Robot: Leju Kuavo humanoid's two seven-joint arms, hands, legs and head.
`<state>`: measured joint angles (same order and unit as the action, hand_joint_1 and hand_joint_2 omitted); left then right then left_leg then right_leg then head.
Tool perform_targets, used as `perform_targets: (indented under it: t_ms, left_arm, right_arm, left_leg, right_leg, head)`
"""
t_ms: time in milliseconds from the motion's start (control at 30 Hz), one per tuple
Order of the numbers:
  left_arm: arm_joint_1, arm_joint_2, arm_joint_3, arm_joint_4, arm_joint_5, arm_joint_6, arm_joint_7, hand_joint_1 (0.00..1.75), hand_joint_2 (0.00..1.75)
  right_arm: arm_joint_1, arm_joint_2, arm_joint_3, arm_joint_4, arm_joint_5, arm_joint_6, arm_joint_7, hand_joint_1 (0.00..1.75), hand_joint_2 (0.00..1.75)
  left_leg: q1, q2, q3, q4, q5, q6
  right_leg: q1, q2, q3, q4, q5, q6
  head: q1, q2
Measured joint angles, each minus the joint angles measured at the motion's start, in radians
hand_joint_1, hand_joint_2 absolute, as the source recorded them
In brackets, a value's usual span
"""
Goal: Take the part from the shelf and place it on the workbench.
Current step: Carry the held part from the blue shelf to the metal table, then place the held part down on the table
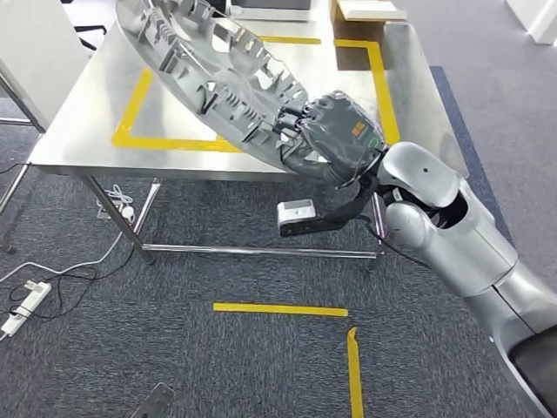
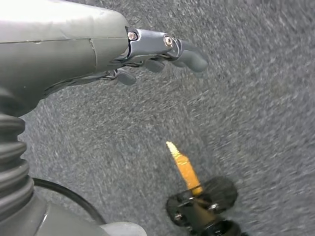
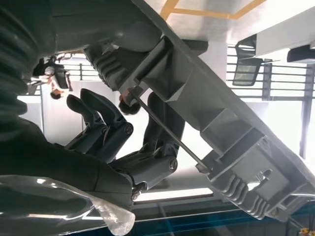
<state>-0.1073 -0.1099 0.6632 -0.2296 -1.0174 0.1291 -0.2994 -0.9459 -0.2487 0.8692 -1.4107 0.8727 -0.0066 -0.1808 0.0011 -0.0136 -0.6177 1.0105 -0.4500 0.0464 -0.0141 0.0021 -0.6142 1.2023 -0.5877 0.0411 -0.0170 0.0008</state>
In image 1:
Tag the yellow tape angle marking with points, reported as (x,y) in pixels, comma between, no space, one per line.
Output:
(355,375)

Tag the straight yellow tape strip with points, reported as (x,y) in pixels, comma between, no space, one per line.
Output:
(278,310)

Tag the tan box with white lid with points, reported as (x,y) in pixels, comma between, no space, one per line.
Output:
(370,11)

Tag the white panel table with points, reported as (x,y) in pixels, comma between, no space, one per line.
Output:
(35,57)

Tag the stainless steel workbench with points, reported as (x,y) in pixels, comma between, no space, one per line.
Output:
(173,115)

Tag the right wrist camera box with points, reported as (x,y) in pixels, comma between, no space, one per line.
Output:
(296,213)

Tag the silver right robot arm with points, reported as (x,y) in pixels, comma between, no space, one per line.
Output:
(469,248)

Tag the white floor box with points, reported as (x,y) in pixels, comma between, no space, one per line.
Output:
(544,23)

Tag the grey plastic wheel hubcap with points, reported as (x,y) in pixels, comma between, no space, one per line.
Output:
(224,121)

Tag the white power strip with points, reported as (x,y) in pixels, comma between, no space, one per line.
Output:
(26,306)

